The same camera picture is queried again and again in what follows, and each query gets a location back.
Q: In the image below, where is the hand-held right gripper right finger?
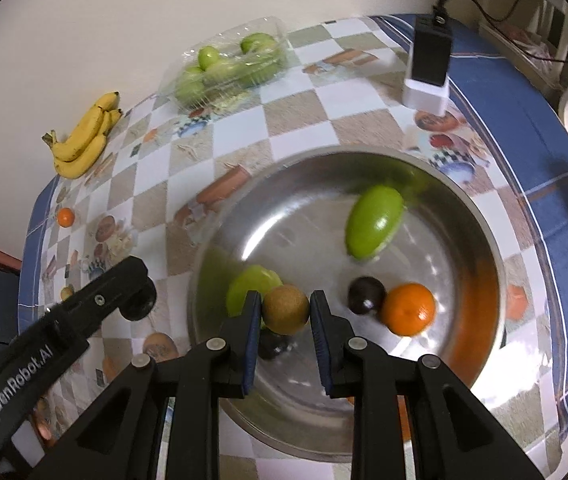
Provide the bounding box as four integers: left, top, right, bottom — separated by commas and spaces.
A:
310, 290, 545, 480

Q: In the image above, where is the heap of green apples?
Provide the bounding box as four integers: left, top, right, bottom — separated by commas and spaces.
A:
176, 32, 285, 106

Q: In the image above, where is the black box device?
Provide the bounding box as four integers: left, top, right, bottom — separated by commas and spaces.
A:
410, 14, 455, 87

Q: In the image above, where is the round yellow-green fruit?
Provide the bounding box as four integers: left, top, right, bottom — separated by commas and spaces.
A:
226, 265, 285, 318

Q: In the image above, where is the oblong green mango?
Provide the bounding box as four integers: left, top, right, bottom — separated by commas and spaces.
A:
345, 185, 407, 261

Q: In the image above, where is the yellow banana bunch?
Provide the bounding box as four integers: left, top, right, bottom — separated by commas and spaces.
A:
41, 91, 124, 179

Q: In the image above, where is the clear plastic fruit container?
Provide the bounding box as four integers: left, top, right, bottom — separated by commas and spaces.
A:
159, 16, 289, 111

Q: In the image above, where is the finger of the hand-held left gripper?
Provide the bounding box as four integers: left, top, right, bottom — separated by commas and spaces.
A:
62, 255, 159, 344

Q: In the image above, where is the dark plum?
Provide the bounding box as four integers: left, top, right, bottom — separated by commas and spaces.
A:
347, 276, 387, 317
258, 331, 289, 361

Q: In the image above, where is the round brown fruit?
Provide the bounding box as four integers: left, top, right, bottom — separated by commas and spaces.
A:
262, 284, 311, 335

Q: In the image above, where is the checkered printed tablecloth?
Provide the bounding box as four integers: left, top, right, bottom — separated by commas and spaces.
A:
16, 12, 568, 480

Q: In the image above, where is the large metal bowl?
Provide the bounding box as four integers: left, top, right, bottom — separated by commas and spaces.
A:
186, 154, 507, 463

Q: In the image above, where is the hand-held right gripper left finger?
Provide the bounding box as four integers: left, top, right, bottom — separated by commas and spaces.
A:
28, 290, 263, 480

